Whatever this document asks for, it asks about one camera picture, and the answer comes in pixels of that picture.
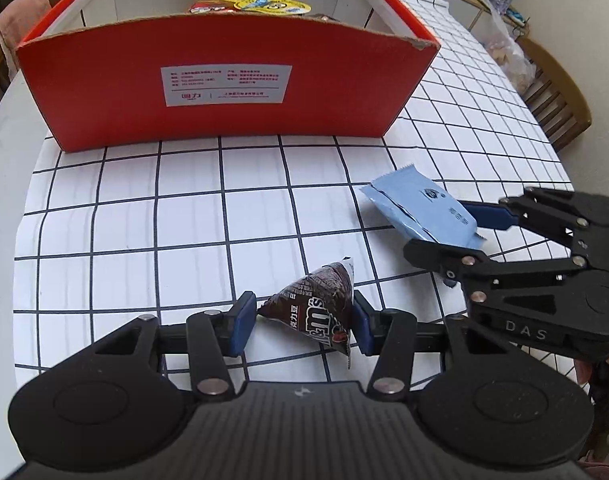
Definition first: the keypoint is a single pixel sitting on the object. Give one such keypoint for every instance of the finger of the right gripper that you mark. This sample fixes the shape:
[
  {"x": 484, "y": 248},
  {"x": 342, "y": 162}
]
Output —
[
  {"x": 454, "y": 264},
  {"x": 496, "y": 217}
]

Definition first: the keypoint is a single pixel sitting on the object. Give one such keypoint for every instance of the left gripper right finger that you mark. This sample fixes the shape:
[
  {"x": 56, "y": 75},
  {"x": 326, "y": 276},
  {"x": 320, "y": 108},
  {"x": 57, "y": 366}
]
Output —
[{"x": 389, "y": 334}]

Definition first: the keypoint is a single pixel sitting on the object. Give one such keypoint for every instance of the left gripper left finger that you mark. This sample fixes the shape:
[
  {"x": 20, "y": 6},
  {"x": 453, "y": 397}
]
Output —
[{"x": 212, "y": 336}]

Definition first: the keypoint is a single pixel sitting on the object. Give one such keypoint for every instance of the light blue snack packet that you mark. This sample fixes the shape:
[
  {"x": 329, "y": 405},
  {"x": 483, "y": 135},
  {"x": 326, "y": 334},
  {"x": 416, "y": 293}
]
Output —
[{"x": 420, "y": 209}]

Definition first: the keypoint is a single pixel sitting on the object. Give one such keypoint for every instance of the dark brown chocolate packet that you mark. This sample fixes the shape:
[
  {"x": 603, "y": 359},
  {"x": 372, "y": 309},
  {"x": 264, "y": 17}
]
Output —
[{"x": 318, "y": 305}]

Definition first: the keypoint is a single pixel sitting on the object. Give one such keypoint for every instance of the yellow minion snack packet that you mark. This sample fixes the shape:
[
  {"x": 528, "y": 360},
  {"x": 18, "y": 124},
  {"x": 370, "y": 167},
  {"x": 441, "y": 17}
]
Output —
[{"x": 273, "y": 7}]

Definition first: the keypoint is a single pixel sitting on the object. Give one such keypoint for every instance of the red snack bag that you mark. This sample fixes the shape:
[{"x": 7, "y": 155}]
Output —
[{"x": 211, "y": 6}]

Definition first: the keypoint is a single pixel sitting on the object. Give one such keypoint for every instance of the person's right hand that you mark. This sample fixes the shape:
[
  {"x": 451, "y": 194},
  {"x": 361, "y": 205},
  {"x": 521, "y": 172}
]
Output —
[{"x": 583, "y": 370}]

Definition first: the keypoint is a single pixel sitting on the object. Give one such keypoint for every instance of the right wooden chair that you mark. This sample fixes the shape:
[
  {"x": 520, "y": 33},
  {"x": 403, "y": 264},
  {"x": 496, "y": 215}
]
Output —
[{"x": 554, "y": 98}]

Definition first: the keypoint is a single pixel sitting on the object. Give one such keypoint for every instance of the checkered white tablecloth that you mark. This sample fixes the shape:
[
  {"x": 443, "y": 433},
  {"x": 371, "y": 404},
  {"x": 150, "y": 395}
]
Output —
[{"x": 176, "y": 227}]

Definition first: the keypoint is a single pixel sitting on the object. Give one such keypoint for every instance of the white plastic bag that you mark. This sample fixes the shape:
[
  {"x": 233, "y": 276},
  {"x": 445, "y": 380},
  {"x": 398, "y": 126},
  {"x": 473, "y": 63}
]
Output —
[{"x": 505, "y": 50}]

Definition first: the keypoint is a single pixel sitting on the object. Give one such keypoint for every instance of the red cardboard shoe box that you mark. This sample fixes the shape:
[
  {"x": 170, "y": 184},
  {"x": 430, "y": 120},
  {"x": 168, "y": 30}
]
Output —
[{"x": 105, "y": 73}]

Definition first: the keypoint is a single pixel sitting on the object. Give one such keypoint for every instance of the pink towel on chair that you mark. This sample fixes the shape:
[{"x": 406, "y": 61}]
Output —
[{"x": 16, "y": 21}]

